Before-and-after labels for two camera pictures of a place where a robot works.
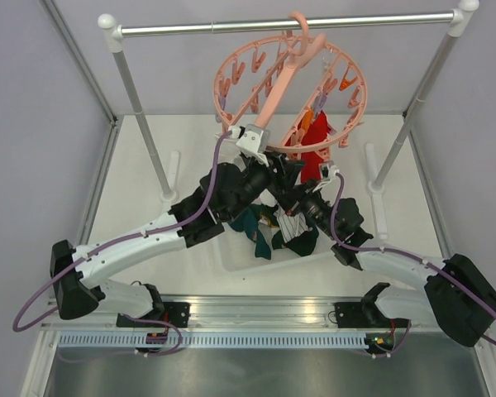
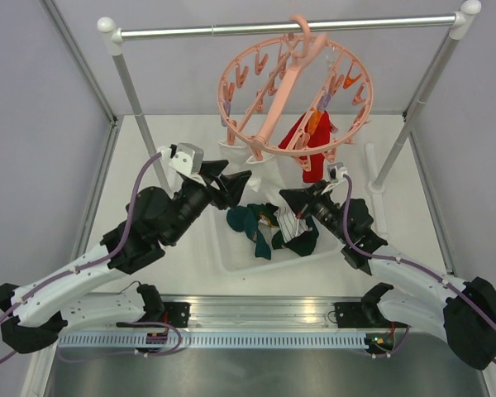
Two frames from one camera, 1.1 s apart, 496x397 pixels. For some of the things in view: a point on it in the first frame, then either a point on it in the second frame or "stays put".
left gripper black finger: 292,169 → 235,184
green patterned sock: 266,216 stays put
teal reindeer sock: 302,244 stays put
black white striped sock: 291,226 stays put
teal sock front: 247,222 stays put
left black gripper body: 277,179 → 218,197
